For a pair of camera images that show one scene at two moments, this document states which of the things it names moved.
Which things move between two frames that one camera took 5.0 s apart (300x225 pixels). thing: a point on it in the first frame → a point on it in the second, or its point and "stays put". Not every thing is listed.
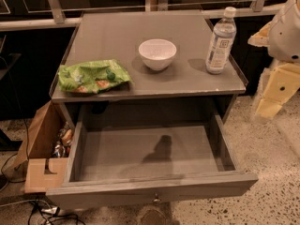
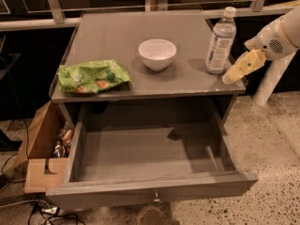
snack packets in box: [63, 147] stays put
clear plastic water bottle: [221, 42] stays put
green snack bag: [92, 76] stays put
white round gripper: [286, 37] → [271, 41]
